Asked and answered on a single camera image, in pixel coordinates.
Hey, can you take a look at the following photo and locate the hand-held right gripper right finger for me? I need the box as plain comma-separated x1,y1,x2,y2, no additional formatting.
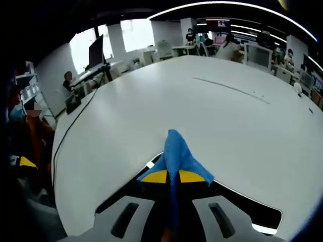
176,170,278,242

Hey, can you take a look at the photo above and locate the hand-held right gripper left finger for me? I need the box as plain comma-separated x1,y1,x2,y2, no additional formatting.
93,169,175,242

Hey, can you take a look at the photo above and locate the blue cleaning cloth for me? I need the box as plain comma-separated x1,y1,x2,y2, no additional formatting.
137,129,214,242

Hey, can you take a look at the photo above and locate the person's own body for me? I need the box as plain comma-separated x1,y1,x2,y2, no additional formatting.
7,100,56,182

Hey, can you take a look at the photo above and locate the black box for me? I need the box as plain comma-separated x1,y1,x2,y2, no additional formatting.
65,94,82,114

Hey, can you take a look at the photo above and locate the white storage shelf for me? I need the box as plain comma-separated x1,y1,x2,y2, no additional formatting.
14,61,42,108

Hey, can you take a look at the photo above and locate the black monitor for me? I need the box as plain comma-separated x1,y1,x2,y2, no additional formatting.
88,33,105,69

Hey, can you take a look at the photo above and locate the small white round object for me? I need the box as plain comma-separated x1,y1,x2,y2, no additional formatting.
293,82,304,97

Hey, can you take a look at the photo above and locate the white mesh chair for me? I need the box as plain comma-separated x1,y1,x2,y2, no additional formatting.
245,42,274,70

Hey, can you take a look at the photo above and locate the black cable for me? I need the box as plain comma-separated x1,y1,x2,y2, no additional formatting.
51,75,104,189

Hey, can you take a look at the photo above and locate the red wall screen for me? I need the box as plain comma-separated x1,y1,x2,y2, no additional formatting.
206,19,231,29

